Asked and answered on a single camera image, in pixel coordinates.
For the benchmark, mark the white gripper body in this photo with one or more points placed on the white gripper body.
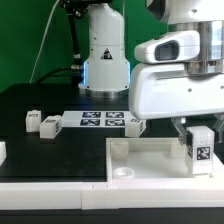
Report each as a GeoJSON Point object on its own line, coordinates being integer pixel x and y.
{"type": "Point", "coordinates": [166, 91]}

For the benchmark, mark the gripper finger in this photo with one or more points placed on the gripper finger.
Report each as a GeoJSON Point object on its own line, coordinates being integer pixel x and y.
{"type": "Point", "coordinates": [178, 123]}
{"type": "Point", "coordinates": [219, 127]}

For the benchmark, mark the white square tabletop part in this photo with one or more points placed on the white square tabletop part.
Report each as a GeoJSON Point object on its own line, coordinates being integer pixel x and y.
{"type": "Point", "coordinates": [153, 160]}

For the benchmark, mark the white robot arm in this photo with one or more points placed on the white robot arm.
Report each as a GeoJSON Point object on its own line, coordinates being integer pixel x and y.
{"type": "Point", "coordinates": [107, 73]}

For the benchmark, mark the white plate with tags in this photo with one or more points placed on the white plate with tags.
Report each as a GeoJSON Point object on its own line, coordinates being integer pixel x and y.
{"type": "Point", "coordinates": [96, 119]}

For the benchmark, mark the white left fence block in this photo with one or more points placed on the white left fence block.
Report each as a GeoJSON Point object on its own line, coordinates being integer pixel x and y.
{"type": "Point", "coordinates": [3, 154]}

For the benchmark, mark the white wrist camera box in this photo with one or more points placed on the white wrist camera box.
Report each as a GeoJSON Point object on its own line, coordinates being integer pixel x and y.
{"type": "Point", "coordinates": [171, 47]}

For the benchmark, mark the white front fence rail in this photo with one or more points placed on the white front fence rail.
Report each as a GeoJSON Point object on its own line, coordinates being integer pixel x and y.
{"type": "Point", "coordinates": [155, 193]}

